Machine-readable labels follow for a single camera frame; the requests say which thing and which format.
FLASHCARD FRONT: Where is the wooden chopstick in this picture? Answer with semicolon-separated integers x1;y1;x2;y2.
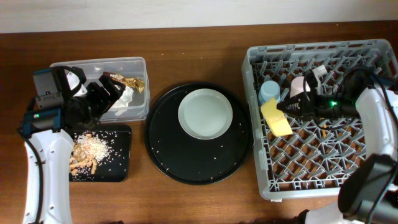
320;123;327;138

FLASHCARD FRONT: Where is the black rectangular tray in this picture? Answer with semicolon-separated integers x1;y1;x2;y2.
69;124;132;182

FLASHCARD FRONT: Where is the food scraps pile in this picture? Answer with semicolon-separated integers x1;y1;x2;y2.
69;132;111;177

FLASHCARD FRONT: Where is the white napkin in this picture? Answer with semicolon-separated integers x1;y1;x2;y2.
109;86;134;116

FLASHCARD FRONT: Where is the yellow bowl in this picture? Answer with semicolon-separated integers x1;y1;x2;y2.
260;98;293;137

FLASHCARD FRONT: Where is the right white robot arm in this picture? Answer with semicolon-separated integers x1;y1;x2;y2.
277;66;397;223

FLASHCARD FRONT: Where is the grey dishwasher rack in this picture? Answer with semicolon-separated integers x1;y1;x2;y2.
241;39;397;202

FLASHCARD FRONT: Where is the gold snack wrapper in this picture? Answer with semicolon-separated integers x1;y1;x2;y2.
103;72;145;93

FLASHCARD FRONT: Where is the light grey plate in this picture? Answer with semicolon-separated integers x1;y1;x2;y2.
178;88;233;140

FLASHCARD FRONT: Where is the pink plastic cup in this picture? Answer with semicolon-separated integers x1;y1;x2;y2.
290;76;310;98

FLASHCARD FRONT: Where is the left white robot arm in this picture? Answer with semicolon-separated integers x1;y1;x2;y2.
17;65;126;223

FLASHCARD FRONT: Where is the round black serving tray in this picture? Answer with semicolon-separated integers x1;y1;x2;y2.
144;82;253;185

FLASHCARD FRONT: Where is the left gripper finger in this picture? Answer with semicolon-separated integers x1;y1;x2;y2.
109;79;126;93
99;75;122;101

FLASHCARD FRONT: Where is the clear plastic waste bin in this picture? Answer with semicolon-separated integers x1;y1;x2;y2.
50;57;150;123

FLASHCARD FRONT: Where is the black camera cable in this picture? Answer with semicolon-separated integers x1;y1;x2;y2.
303;65;374;131

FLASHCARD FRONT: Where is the blue plastic cup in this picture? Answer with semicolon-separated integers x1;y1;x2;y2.
258;80;280;106

